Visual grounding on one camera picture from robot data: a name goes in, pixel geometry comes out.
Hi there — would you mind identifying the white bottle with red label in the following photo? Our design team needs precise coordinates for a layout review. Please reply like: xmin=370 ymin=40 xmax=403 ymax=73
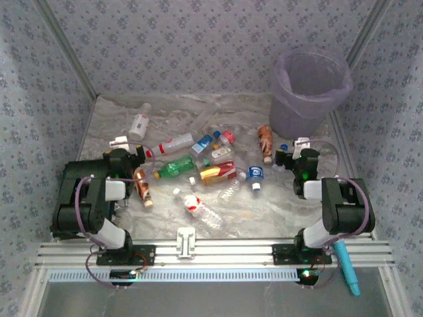
xmin=128 ymin=102 xmax=153 ymax=141

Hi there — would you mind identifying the clear bottle red-white label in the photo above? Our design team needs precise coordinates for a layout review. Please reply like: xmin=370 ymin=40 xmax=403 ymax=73
xmin=145 ymin=132 xmax=195 ymax=159

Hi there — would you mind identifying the copper-coloured bottle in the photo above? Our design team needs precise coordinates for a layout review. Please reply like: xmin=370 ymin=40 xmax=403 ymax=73
xmin=134 ymin=167 xmax=155 ymax=209

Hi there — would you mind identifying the green plastic bottle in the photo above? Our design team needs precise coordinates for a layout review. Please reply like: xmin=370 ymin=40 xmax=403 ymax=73
xmin=153 ymin=155 xmax=196 ymax=180

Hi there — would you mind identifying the small bottle with red cap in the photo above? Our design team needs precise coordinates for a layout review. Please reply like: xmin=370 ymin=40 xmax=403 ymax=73
xmin=217 ymin=130 xmax=237 ymax=147

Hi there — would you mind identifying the blue and white label bottle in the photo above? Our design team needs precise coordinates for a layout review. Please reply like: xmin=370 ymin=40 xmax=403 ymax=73
xmin=189 ymin=133 xmax=215 ymax=158

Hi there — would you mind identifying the white-yellow label bottle green cap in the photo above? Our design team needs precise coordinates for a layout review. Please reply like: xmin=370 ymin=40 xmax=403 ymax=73
xmin=195 ymin=147 xmax=234 ymax=168

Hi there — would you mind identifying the plain clear ribbed bottle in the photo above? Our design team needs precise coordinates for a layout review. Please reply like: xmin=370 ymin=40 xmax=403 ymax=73
xmin=216 ymin=178 xmax=242 ymax=204

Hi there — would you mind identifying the large plain clear bottle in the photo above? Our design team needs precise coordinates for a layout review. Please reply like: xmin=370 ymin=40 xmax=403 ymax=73
xmin=191 ymin=108 xmax=219 ymax=133

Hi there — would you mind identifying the clear bottle red label white cap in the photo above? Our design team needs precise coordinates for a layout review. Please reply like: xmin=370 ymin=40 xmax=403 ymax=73
xmin=172 ymin=187 xmax=224 ymax=232

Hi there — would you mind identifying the bin with purple liner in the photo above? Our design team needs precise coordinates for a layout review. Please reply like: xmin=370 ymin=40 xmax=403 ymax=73
xmin=269 ymin=46 xmax=354 ymax=140

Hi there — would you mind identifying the brown label bottle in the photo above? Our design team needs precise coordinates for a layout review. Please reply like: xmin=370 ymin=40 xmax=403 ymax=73
xmin=257 ymin=124 xmax=275 ymax=165

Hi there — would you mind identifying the blue label bottle white cap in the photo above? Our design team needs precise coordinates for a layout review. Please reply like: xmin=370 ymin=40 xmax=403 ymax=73
xmin=246 ymin=164 xmax=265 ymax=193

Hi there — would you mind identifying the teal plastic tool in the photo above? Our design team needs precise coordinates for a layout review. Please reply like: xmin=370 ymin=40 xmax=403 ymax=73
xmin=332 ymin=242 xmax=362 ymax=297

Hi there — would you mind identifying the black circuit board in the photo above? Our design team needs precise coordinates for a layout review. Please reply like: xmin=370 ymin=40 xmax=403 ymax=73
xmin=295 ymin=267 xmax=320 ymax=287
xmin=109 ymin=269 xmax=138 ymax=287

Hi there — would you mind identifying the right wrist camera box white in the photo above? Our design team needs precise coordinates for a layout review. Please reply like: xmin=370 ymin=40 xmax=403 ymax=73
xmin=293 ymin=137 xmax=312 ymax=153

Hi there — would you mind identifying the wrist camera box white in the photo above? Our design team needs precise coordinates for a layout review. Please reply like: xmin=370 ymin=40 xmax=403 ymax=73
xmin=293 ymin=137 xmax=312 ymax=153
xmin=108 ymin=135 xmax=130 ymax=150

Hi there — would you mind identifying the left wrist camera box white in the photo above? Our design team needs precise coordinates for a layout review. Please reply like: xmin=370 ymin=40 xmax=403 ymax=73
xmin=108 ymin=135 xmax=130 ymax=150

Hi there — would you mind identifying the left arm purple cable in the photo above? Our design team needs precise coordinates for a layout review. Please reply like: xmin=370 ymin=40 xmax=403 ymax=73
xmin=74 ymin=141 xmax=157 ymax=291

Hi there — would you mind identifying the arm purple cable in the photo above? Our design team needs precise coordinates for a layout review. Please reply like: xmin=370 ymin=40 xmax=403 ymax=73
xmin=74 ymin=141 xmax=157 ymax=291
xmin=303 ymin=139 xmax=369 ymax=290

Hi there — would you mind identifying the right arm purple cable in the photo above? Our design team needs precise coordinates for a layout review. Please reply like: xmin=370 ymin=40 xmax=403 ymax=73
xmin=303 ymin=139 xmax=369 ymax=290

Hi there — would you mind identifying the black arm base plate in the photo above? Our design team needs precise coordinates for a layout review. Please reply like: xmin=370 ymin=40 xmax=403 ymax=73
xmin=272 ymin=243 xmax=333 ymax=265
xmin=95 ymin=244 xmax=156 ymax=267

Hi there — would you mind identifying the thin red wire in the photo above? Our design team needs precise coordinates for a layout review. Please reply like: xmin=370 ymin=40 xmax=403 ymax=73
xmin=132 ymin=253 xmax=149 ymax=272
xmin=310 ymin=256 xmax=327 ymax=273

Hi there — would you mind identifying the white plastic bracket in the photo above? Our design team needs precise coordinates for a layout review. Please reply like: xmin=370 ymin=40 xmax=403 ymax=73
xmin=176 ymin=227 xmax=198 ymax=260

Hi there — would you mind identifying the aluminium mounting rail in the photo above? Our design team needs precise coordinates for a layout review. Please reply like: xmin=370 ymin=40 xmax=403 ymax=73
xmin=34 ymin=239 xmax=396 ymax=268

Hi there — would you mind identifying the aluminium frame post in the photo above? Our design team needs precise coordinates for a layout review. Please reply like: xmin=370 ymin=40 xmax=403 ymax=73
xmin=34 ymin=0 xmax=99 ymax=99
xmin=343 ymin=0 xmax=396 ymax=67

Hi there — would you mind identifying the grey slotted cable duct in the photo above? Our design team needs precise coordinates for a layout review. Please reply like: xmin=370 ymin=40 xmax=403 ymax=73
xmin=48 ymin=267 xmax=303 ymax=283

